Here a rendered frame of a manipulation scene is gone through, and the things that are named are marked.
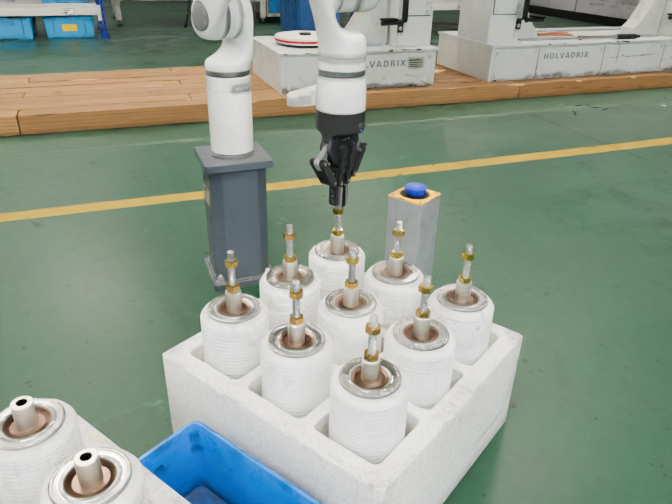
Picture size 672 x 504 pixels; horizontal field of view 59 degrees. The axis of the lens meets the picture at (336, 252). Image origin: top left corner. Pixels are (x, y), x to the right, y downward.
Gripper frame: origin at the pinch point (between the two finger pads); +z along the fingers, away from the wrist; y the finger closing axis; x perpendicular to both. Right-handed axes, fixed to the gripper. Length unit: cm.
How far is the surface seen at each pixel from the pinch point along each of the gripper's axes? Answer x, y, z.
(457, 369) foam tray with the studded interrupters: -27.0, -8.6, 17.2
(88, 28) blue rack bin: 393, 226, 30
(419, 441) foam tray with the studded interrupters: -29.0, -24.2, 17.1
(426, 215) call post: -8.9, 15.3, 6.6
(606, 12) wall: 96, 653, 24
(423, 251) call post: -8.9, 15.5, 13.9
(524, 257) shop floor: -14, 67, 35
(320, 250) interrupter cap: 1.9, -2.1, 9.8
